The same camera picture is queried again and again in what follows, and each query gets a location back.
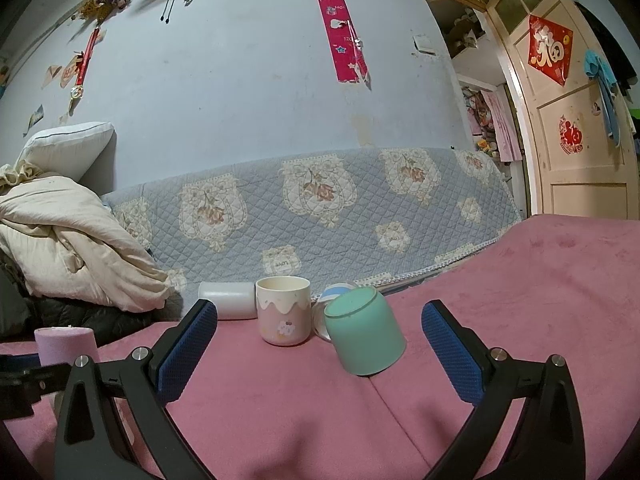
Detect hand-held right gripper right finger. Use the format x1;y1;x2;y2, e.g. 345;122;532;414
421;300;586;480

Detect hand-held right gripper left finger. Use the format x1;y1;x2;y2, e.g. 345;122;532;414
52;299;218;480

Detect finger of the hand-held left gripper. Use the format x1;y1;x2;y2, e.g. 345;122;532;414
0;354;70;418

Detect mint green cup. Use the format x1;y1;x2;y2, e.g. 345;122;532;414
323;286;407;377

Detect lilac cup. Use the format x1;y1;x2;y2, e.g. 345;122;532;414
34;326;99;367

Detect pink cup with cream drip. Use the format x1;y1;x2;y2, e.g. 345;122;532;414
255;276;312;346

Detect blue and white cup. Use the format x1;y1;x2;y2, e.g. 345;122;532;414
312;282;359;343

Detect dark padded jacket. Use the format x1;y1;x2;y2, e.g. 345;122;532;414
0;260;184;347

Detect cream duvet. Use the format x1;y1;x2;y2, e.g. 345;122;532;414
0;160;171;313

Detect grey quilted floral cover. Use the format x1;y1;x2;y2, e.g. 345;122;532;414
100;147;521;306

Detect wooden door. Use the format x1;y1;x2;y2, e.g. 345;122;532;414
487;0;640;221

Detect pink hanging clothes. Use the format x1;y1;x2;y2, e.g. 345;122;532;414
462;87;523;163

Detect white pillow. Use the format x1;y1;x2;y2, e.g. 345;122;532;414
17;121;117;182

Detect red round door sticker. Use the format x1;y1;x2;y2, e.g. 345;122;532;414
558;114;585;156

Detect medal with red ribbon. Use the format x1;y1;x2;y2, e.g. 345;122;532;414
69;27;101;102

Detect blue hanging towel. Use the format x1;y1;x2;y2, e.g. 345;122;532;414
584;50;622;148

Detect red diamond door poster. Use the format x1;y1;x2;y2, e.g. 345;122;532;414
527;15;574;86

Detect red height chart sticker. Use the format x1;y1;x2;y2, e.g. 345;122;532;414
304;0;372;90

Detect dark hanging clothes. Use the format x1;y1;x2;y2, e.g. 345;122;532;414
575;2;640;92

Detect small wall photo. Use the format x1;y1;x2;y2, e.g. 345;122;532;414
25;105;45;136

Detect cluttered wall shelf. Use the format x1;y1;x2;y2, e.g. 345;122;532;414
440;5;488;58

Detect dried flower wall decoration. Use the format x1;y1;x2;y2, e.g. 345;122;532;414
70;0;138;23

